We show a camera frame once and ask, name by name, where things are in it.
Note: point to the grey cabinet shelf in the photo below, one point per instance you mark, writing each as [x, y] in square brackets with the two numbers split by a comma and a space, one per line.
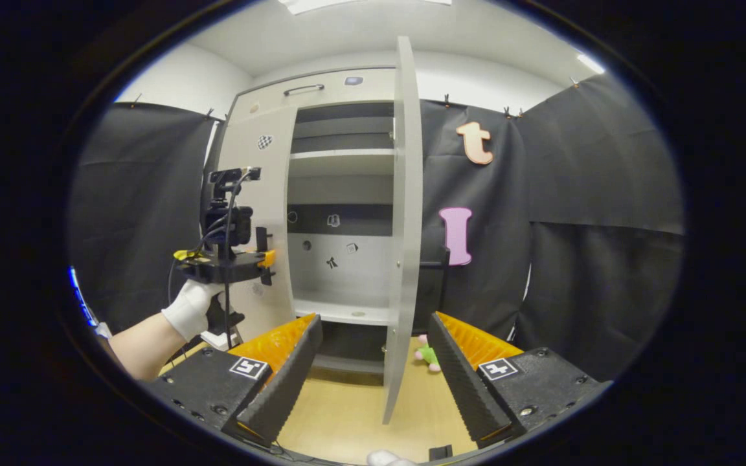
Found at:
[340, 309]
[340, 127]
[340, 162]

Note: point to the black backdrop cloth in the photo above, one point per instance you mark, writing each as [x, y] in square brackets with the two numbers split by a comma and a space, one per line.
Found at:
[593, 162]

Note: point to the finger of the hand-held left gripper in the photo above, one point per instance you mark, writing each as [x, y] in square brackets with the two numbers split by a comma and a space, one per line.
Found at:
[269, 259]

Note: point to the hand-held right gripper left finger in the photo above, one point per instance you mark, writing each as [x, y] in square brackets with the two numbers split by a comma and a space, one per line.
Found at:
[289, 385]

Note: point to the pink and green plush toy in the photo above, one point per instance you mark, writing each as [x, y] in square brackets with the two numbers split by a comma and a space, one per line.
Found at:
[426, 355]

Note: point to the grey cabinet drawer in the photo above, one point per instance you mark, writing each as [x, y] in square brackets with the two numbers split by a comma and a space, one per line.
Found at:
[334, 97]

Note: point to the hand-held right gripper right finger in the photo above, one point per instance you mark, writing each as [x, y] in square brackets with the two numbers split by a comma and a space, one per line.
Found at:
[460, 382]

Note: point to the grey double-door shoe cabinet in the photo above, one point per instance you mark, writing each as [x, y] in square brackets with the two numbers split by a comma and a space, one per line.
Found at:
[340, 265]

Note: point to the grey shoe cabinet door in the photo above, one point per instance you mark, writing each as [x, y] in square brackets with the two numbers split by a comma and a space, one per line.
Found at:
[272, 188]
[405, 194]

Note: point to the ceiling light panel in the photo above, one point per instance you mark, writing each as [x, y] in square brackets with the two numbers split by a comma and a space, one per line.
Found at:
[590, 63]
[360, 5]

